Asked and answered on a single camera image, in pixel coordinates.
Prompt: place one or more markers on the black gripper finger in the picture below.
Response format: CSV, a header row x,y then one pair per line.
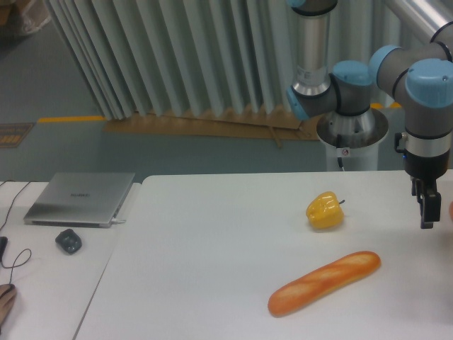
x,y
429,200

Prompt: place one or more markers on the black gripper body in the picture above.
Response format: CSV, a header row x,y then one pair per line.
x,y
425,168

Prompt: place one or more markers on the orange baguette bread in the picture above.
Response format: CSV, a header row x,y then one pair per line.
x,y
322,281

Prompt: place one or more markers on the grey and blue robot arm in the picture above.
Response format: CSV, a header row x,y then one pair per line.
x,y
419,80

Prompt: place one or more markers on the person's hand on mouse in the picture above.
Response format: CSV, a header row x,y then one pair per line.
x,y
7,300

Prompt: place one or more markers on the orange object at edge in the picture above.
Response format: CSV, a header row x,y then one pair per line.
x,y
451,210

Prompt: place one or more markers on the yellow bell pepper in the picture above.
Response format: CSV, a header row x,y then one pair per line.
x,y
325,211

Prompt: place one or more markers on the brown cardboard sheet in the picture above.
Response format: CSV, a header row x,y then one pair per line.
x,y
278,126

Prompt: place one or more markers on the pale folded curtain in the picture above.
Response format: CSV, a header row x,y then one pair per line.
x,y
234,59

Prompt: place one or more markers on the silver closed laptop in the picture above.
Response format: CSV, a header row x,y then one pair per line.
x,y
81,199

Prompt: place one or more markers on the black small controller device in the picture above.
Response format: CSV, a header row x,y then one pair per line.
x,y
69,241

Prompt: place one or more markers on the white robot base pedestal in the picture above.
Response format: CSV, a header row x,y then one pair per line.
x,y
350,156

